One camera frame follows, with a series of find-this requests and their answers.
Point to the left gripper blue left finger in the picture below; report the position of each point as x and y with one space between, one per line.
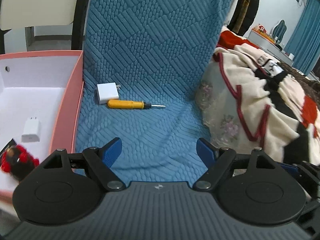
100 161

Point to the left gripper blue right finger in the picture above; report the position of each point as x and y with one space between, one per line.
218 162

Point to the white USB-C charger cube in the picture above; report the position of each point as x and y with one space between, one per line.
31 130

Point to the red black toy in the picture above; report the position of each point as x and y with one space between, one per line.
18 162

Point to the floral lace bed cover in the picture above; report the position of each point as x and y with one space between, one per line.
218 108

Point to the white charger with prongs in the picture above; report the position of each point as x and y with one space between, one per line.
107 91

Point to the cream red trimmed blanket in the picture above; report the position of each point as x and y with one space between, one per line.
274 109

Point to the pink storage box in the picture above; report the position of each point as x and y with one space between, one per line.
43 84

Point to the blue textured chair cushion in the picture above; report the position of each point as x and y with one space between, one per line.
157 50

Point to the white desk with items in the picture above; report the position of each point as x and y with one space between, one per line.
265 43

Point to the blue desk chair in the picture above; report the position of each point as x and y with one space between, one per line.
278 31

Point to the blue curtain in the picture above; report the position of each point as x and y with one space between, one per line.
304 42

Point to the hanging dark clothes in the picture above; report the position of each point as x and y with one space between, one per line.
244 16

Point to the yellow handled screwdriver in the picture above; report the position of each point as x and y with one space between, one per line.
126 104

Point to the cream chair with black frame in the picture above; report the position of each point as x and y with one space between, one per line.
16 14

